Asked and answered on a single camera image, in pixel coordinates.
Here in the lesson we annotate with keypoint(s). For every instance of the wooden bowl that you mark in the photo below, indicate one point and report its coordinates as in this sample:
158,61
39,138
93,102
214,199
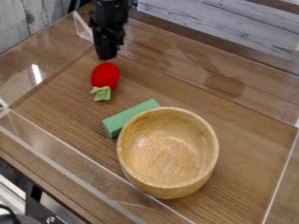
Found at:
167,150

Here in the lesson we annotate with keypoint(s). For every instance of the green foam block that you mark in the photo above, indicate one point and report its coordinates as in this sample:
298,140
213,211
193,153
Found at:
114,123

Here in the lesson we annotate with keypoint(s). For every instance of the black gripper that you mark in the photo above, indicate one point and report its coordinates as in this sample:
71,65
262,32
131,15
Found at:
107,21

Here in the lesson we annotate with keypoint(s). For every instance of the clear acrylic corner bracket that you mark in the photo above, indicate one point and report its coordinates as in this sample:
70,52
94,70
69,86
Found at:
83,29

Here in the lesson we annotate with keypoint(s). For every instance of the clear acrylic enclosure wall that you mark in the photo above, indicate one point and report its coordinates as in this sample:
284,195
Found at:
54,141

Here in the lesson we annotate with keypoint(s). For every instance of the red plush strawberry toy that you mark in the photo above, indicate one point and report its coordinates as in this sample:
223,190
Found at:
105,79

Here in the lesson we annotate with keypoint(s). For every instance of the black table frame bracket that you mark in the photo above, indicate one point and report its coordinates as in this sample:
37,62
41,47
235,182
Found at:
37,210

